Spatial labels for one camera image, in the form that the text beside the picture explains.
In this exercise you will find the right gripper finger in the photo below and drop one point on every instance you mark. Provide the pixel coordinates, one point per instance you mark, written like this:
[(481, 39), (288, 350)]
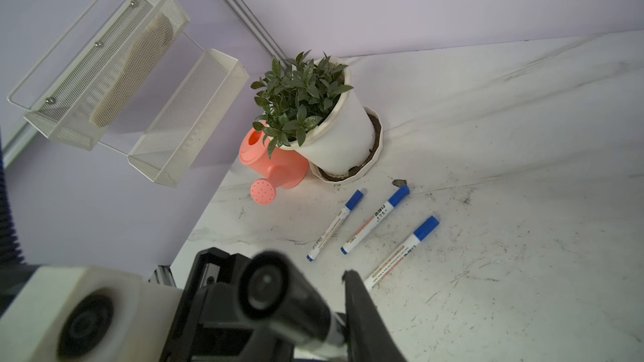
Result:
[(367, 336)]

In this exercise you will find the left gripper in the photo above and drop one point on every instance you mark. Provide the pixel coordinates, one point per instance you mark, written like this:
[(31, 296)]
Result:
[(206, 327)]

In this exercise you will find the white pen blue end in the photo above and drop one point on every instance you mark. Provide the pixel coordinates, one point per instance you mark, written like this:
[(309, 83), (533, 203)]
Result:
[(401, 252)]

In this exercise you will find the white marker pen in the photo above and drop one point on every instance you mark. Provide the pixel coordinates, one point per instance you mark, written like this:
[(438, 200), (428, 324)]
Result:
[(381, 213)]

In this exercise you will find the white pen with blue cap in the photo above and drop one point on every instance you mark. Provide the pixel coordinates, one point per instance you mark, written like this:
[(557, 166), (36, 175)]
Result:
[(339, 219)]

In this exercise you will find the black pen cap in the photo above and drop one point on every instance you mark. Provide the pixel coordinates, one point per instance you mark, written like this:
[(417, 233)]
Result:
[(273, 293)]

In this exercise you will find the pink watering can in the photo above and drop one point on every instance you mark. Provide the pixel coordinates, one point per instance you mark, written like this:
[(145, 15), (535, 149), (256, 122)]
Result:
[(284, 169)]

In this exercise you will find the green potted plant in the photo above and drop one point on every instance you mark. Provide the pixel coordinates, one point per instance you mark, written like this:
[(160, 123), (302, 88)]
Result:
[(310, 107)]

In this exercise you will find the white two-tier mesh shelf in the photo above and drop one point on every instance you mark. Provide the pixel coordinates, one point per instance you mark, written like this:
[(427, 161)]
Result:
[(83, 83)]

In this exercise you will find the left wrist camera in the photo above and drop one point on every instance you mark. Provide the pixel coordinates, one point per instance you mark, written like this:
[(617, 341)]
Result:
[(55, 313)]

